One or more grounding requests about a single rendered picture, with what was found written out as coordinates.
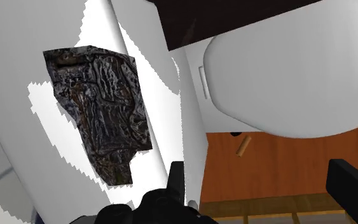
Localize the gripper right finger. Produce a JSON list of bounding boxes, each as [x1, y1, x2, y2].
[[325, 158, 358, 224]]

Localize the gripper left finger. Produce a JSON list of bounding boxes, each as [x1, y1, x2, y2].
[[69, 160, 220, 224]]

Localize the small tan cylinder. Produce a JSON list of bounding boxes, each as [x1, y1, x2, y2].
[[235, 135, 252, 158]]

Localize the mottled grey brown flat object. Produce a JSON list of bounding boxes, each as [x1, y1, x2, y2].
[[43, 45, 153, 187]]

